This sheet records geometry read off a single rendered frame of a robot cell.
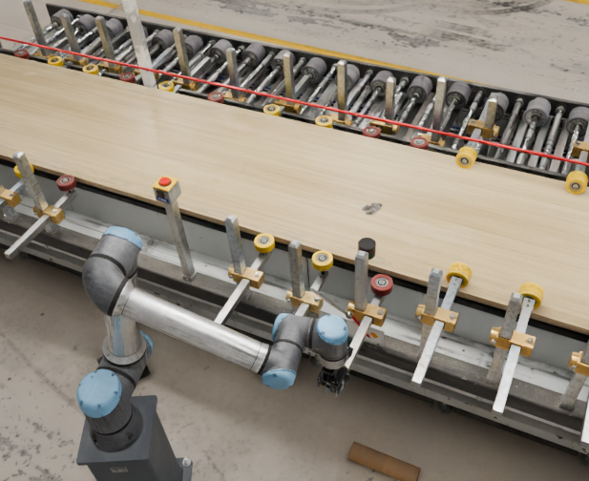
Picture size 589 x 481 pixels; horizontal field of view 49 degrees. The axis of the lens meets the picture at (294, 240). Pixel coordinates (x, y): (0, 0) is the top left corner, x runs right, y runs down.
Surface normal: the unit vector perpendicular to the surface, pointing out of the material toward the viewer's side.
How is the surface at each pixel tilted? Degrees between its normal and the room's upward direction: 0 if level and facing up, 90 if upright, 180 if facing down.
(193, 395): 0
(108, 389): 5
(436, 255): 0
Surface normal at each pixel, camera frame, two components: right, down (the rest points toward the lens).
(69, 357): -0.06, -0.69
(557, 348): -0.43, 0.67
